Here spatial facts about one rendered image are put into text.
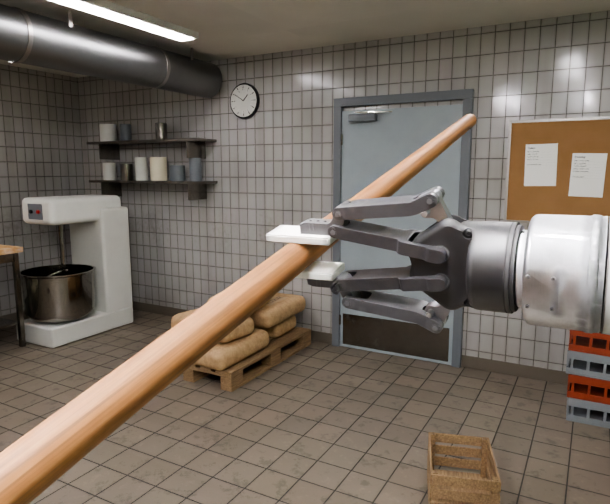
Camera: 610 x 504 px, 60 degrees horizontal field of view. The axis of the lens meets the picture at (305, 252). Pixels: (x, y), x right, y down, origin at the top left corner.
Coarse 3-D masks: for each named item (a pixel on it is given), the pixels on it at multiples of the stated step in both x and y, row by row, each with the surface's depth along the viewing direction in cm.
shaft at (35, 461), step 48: (432, 144) 89; (384, 192) 68; (336, 240) 56; (240, 288) 43; (192, 336) 37; (96, 384) 32; (144, 384) 33; (48, 432) 28; (96, 432) 30; (0, 480) 26; (48, 480) 27
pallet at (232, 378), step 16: (288, 336) 455; (304, 336) 466; (256, 352) 415; (272, 352) 420; (288, 352) 451; (192, 368) 390; (208, 368) 382; (240, 368) 382; (256, 368) 414; (224, 384) 377; (240, 384) 384
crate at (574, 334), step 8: (576, 336) 352; (584, 336) 323; (592, 336) 320; (600, 336) 318; (608, 336) 316; (576, 344) 336; (584, 344) 336; (592, 344) 336; (600, 344) 336; (608, 344) 316; (584, 352) 324; (592, 352) 322; (600, 352) 319; (608, 352) 317
